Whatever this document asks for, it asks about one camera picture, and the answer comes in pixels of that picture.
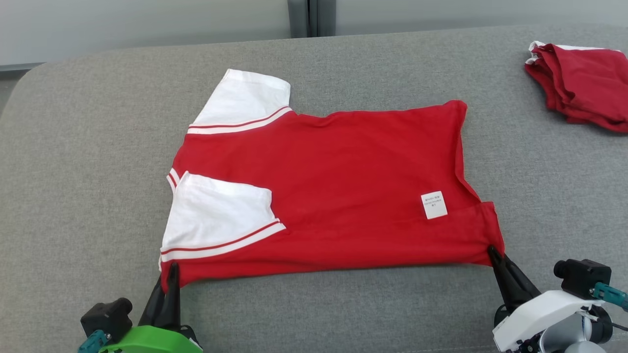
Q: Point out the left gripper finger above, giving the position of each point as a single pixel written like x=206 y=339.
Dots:
x=154 y=314
x=172 y=309

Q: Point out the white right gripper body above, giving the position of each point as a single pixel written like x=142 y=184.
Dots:
x=539 y=311

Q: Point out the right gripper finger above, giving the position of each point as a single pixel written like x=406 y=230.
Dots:
x=512 y=287

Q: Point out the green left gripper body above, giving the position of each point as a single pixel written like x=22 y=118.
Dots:
x=152 y=340

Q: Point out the red jersey white sleeves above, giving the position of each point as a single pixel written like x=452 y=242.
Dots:
x=343 y=171

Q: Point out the red shorts white stripe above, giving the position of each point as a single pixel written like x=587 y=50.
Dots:
x=588 y=83

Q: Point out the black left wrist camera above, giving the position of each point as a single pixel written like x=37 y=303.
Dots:
x=105 y=318

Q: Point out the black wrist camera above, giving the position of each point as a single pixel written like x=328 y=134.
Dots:
x=584 y=277
x=105 y=318

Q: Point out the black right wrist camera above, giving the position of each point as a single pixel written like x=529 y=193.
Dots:
x=584 y=277

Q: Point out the teal left camera connector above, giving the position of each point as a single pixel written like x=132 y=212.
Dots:
x=93 y=340

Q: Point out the teal camera connector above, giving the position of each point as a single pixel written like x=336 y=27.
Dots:
x=611 y=295
x=93 y=340

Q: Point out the teal right camera connector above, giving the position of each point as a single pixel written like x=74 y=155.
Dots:
x=611 y=295

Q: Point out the grey vertical partition post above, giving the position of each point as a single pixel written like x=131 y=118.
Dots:
x=299 y=17

